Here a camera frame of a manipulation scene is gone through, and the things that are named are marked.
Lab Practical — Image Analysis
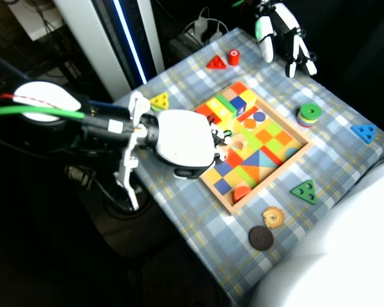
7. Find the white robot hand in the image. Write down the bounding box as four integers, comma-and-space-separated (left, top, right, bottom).
254, 2, 317, 79
153, 108, 233, 180

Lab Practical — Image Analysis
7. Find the plain wooden block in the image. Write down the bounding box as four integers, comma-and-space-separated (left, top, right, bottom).
223, 134, 249, 157

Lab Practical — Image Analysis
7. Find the red cylinder piece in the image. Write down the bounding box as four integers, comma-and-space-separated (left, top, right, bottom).
227, 48, 241, 66

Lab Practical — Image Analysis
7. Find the red semicircle block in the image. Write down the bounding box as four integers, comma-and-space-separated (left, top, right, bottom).
232, 184, 252, 203

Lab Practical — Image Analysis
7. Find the yellow triangle with holes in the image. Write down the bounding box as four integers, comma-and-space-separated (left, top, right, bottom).
149, 91, 170, 113

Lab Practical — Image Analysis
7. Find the red triangle with holes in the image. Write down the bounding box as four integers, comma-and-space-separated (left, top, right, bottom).
206, 54, 227, 70

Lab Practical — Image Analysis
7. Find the white power strip with plugs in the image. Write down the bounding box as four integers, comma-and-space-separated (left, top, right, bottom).
184, 8, 230, 45

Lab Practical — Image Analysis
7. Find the dark grey box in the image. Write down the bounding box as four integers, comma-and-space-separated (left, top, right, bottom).
169, 31, 205, 58

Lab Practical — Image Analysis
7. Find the wooden tray with printed shapes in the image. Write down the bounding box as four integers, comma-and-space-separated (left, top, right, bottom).
193, 81, 314, 215

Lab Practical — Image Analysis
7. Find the blue plaid tablecloth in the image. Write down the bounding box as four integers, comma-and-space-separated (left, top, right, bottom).
113, 27, 384, 306

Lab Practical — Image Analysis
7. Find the black round base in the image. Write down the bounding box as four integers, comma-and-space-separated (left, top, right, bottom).
99, 188, 167, 260

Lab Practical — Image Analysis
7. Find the tan toy biscuit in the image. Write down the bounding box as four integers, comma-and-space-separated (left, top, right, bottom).
262, 206, 285, 229

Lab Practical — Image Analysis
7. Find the green triangle with holes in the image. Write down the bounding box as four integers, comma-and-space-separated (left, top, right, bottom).
290, 179, 319, 205

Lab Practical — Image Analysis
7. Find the dark chocolate toy biscuit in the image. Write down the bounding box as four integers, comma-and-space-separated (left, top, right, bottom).
248, 225, 275, 250

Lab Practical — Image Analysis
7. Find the blue triangle with holes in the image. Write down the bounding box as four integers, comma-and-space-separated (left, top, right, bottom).
351, 123, 378, 144

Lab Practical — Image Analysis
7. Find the white column with blue light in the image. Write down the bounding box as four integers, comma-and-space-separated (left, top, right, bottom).
52, 0, 166, 100

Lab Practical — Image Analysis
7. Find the white box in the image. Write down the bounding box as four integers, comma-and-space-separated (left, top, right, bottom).
8, 0, 65, 42

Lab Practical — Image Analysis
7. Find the green wooden ring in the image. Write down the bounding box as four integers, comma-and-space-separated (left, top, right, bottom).
299, 102, 323, 122

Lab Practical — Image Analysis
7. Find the yellow wooden ring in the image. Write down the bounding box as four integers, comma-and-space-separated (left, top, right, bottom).
296, 113, 321, 125

